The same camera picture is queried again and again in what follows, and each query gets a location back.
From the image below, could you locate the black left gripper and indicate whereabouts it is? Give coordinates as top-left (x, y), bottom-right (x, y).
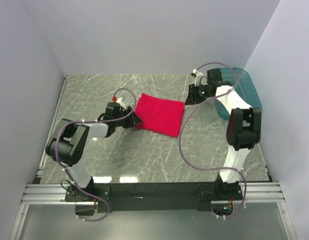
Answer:
top-left (114, 105), bottom-right (144, 129)

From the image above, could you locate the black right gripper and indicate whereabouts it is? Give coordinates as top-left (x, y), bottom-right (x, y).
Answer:
top-left (184, 83), bottom-right (213, 106)

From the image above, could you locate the red t shirt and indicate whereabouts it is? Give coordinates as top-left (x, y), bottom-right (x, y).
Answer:
top-left (134, 93), bottom-right (185, 138)

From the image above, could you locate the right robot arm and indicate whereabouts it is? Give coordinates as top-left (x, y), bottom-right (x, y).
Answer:
top-left (185, 68), bottom-right (262, 200)

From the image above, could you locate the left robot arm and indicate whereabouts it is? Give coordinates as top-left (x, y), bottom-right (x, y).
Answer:
top-left (45, 101), bottom-right (143, 201)

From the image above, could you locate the teal plastic bin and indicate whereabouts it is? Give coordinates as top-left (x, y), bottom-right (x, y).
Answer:
top-left (214, 67), bottom-right (262, 121)

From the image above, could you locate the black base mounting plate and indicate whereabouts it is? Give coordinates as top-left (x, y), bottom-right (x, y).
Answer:
top-left (64, 182), bottom-right (244, 213)

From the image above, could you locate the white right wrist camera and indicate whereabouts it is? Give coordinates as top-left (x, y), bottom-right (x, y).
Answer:
top-left (191, 68), bottom-right (205, 86)

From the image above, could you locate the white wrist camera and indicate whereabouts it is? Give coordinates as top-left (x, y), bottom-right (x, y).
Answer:
top-left (112, 96), bottom-right (128, 109)
top-left (191, 68), bottom-right (205, 86)

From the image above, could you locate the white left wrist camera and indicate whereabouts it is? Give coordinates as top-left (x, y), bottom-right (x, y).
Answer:
top-left (112, 96), bottom-right (128, 109)

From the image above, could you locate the aluminium frame rail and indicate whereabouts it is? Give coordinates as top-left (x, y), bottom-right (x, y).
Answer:
top-left (21, 182), bottom-right (285, 205)

